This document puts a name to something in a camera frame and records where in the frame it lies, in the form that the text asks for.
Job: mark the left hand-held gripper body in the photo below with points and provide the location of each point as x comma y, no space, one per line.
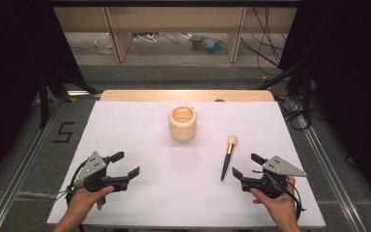
91,167

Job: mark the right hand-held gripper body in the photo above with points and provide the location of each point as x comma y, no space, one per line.
281,168

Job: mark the person's left hand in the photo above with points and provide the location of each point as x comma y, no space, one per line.
83,201

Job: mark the person's right hand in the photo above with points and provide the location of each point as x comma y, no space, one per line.
281,208

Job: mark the white table sheet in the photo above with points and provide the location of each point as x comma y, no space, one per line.
180,193

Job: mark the ribbed wooden cup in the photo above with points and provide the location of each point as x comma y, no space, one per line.
183,127

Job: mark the wooden table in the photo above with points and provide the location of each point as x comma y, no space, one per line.
161,95

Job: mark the black stand legs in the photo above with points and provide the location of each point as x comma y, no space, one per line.
306,90
44,100

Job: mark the black curtain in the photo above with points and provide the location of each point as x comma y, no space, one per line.
351,80
9,64

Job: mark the clear plastic wrapper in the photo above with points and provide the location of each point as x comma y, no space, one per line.
104,43

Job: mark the colourful plastic bag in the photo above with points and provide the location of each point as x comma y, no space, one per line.
209,44

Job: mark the wooden shelf unit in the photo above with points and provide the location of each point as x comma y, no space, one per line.
180,19

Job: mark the metal floor rail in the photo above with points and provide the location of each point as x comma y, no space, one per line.
16,183
328,167

